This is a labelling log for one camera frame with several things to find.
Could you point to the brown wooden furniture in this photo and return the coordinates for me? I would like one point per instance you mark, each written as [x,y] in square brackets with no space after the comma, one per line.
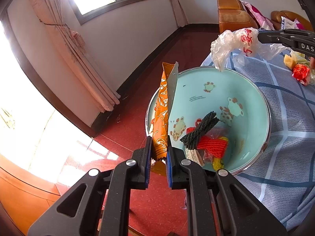
[19,196]

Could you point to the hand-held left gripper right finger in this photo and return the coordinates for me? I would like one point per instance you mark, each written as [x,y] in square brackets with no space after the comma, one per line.
[168,169]

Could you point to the white packet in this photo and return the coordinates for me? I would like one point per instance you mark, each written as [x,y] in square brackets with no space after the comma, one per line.
[194,156]

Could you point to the red foil wrapper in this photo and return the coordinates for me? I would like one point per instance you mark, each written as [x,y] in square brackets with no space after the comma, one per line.
[301,72]

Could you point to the small red clip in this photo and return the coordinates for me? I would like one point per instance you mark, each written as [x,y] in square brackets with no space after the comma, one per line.
[190,130]

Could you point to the red net bag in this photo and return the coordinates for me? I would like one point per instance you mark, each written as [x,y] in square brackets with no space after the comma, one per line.
[214,147]

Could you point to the yellow and white plastic bag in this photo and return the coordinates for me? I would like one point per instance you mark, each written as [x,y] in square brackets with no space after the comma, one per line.
[301,57]

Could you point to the brown leather armchair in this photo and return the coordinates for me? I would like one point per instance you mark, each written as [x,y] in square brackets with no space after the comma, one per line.
[228,19]

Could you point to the blue plaid tablecloth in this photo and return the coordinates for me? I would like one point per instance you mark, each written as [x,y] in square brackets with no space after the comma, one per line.
[283,127]

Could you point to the orange snack packet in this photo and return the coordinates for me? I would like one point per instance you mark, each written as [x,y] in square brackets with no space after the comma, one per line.
[161,118]

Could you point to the long pale patterned curtain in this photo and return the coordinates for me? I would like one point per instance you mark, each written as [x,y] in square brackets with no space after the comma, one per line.
[81,61]

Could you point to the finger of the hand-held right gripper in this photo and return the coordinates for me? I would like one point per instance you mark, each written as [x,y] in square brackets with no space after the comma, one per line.
[275,39]
[283,31]

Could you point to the mint green cartoon-print bin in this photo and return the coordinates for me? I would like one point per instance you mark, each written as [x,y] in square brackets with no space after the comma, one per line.
[204,98]

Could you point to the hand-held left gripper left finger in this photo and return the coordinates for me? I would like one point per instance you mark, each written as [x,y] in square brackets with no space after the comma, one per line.
[148,167]

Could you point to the clear plastic bag red print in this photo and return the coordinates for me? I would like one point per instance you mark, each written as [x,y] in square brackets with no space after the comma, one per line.
[226,44]

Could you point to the yellow net bag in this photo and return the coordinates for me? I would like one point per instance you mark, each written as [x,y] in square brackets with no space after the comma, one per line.
[217,163]

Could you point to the pink floral pillow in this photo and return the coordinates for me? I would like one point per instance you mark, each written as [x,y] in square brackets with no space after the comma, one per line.
[299,24]
[256,14]

